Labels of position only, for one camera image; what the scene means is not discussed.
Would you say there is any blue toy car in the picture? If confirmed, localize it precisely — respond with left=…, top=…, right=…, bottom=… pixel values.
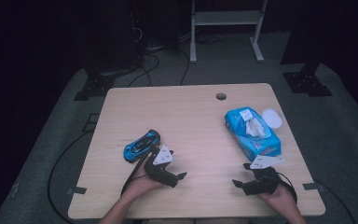
left=123, top=129, right=161, bottom=164

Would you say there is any person's right hand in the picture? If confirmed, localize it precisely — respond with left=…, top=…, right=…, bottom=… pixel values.
left=258, top=183, right=294, bottom=207

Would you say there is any black looped cable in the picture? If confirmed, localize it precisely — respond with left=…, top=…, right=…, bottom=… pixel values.
left=127, top=51, right=161, bottom=88

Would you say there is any white wet wipe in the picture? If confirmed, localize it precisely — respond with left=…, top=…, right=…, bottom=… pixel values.
left=244, top=116, right=267, bottom=138

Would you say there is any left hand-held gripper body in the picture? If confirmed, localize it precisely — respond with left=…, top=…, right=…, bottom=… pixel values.
left=144, top=144, right=180, bottom=188

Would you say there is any hand-held gripper cable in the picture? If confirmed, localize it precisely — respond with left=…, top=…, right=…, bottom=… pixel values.
left=274, top=171, right=298, bottom=205
left=120, top=147, right=157, bottom=196

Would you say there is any white metal stand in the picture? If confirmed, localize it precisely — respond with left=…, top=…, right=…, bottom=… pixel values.
left=189, top=0, right=269, bottom=64

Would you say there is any dark equipment cabinet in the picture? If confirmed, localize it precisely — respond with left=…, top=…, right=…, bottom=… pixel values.
left=83, top=0, right=145, bottom=75

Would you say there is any thin black cable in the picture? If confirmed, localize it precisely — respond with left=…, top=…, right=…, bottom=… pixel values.
left=179, top=49, right=191, bottom=87

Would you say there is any black floor tape marking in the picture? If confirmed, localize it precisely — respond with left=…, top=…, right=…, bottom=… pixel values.
left=81, top=113, right=101, bottom=133

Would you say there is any blue wet wipes pack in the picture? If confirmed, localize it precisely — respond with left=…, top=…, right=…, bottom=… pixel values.
left=224, top=106, right=282, bottom=162

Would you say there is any left hand-held gripper cable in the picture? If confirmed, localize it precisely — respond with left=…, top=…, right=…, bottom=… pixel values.
left=120, top=147, right=157, bottom=196

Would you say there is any person's left hand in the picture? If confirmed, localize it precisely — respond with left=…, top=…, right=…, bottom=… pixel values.
left=121, top=161, right=166, bottom=201

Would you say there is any black floor cable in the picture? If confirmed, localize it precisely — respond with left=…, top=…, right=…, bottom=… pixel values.
left=47, top=130, right=91, bottom=224
left=312, top=178, right=357, bottom=224

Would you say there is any black stand base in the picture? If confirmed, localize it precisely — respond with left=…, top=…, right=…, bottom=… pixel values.
left=73, top=73, right=117, bottom=102
left=282, top=62, right=334, bottom=98

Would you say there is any dark tape piece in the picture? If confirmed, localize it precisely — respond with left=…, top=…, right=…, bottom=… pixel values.
left=302, top=182, right=326, bottom=191
left=66, top=186, right=88, bottom=196

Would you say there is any right hand-held gripper cable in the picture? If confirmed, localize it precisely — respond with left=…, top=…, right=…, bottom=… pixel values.
left=274, top=171, right=298, bottom=205

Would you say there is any clear oval plastic lid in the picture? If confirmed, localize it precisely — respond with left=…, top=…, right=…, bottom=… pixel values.
left=261, top=108, right=284, bottom=130

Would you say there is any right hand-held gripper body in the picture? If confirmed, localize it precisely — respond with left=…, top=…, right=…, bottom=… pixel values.
left=241, top=154, right=285, bottom=197

